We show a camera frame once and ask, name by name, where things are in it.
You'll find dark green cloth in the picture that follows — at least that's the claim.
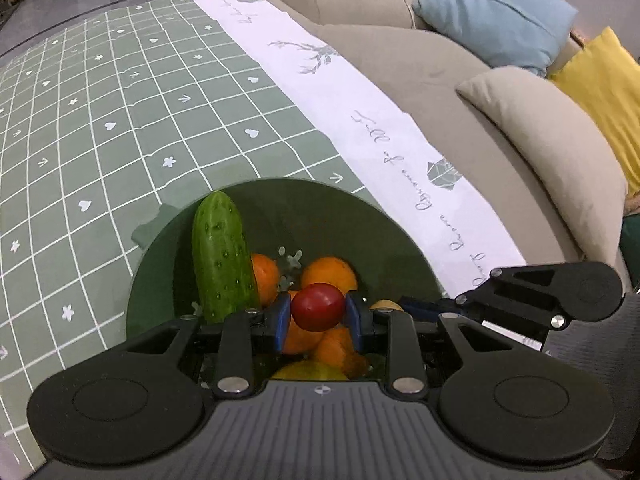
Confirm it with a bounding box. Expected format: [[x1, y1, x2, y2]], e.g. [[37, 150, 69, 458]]
[[620, 212, 640, 291]]

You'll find orange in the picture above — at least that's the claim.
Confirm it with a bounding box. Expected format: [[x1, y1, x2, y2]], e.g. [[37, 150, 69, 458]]
[[300, 257, 359, 293], [312, 327, 371, 378], [250, 253, 282, 308], [281, 322, 326, 356]]

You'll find beige sofa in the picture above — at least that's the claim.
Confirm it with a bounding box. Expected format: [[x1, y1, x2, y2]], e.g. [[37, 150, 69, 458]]
[[255, 0, 640, 286]]

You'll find light blue pillow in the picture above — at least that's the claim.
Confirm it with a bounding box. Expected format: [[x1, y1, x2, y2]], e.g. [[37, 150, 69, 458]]
[[411, 0, 578, 77]]

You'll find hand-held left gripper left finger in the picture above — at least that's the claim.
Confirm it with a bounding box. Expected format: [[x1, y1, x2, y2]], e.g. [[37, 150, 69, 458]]
[[122, 292, 293, 397]]

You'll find green checked tablecloth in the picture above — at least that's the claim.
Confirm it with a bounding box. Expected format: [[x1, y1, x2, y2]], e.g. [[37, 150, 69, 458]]
[[0, 0, 528, 471]]

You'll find beige pillow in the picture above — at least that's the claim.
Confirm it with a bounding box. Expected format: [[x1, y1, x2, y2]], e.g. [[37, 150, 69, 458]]
[[456, 66, 628, 273]]

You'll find green colander bowl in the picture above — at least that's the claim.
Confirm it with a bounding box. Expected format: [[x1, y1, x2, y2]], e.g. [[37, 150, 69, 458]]
[[125, 178, 443, 386]]

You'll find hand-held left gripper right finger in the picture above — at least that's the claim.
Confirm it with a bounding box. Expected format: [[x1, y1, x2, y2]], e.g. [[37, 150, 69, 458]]
[[346, 292, 543, 396]]

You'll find yellow pillow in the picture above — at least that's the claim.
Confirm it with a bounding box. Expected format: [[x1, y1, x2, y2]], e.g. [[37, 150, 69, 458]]
[[547, 26, 640, 198]]

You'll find red cherry tomato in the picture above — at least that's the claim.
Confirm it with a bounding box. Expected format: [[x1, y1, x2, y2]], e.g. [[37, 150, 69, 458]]
[[291, 283, 347, 332]]

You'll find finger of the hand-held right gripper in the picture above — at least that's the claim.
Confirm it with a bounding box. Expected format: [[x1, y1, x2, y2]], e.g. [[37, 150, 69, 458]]
[[399, 264, 583, 331]]

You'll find green cucumber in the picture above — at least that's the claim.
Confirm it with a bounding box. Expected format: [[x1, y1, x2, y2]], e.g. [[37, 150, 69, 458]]
[[192, 191, 261, 325]]

